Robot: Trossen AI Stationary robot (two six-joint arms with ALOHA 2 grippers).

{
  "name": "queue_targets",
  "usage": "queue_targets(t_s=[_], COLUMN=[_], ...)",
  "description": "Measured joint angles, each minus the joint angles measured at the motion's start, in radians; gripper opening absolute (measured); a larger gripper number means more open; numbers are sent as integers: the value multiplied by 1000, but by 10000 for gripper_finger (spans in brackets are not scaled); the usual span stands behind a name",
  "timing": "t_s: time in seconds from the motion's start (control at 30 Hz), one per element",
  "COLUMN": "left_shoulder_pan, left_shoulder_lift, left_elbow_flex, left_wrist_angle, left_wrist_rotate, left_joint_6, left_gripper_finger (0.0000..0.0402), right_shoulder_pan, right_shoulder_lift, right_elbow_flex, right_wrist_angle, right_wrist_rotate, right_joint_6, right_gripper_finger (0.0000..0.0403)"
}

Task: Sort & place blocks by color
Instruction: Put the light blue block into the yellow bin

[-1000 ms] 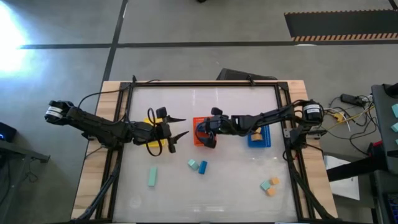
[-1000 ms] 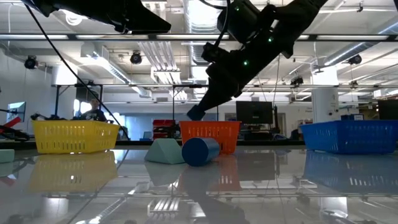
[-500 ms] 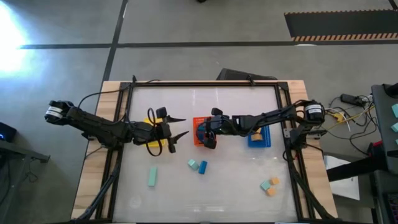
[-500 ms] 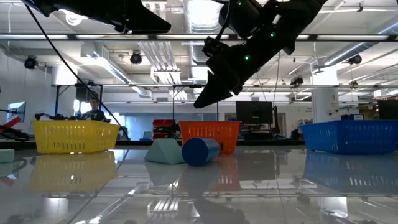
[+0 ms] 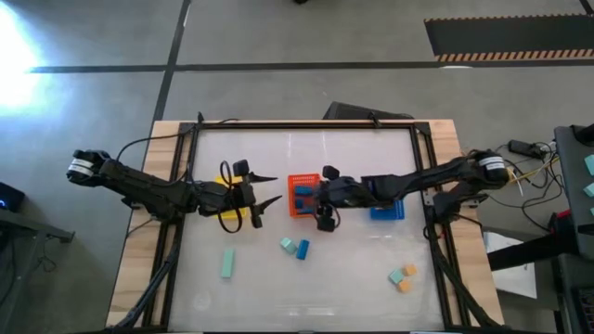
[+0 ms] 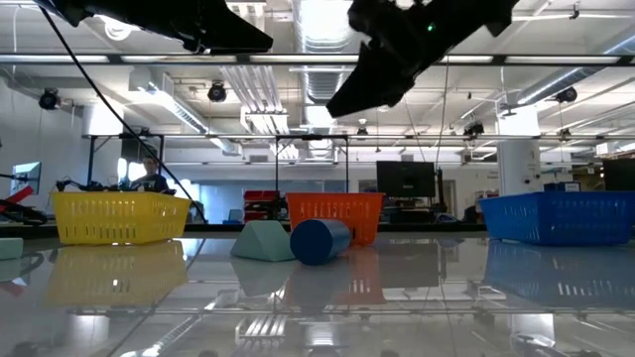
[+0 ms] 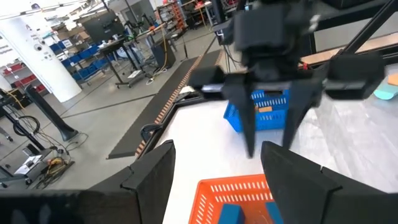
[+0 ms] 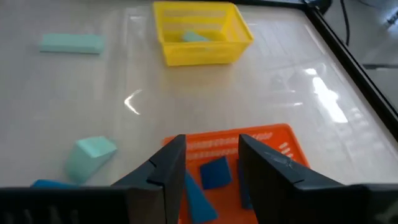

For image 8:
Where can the black table frame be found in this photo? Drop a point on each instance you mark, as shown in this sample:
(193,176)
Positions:
(357,67)

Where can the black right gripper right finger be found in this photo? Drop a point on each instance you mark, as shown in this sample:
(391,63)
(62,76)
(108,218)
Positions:
(273,186)

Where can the long light teal block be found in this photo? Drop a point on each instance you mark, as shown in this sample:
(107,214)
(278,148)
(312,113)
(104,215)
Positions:
(71,43)

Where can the orange plastic basket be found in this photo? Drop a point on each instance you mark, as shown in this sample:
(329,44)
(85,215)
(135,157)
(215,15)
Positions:
(286,133)

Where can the light teal wedge block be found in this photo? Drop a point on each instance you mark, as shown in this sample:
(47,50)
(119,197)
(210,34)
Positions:
(88,155)

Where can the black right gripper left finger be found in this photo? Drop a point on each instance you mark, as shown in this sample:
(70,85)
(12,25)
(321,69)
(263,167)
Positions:
(164,180)

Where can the long blue block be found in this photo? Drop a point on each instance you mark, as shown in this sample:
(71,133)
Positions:
(199,202)
(53,184)

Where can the yellow plastic basket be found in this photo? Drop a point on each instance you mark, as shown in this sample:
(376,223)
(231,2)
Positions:
(199,54)

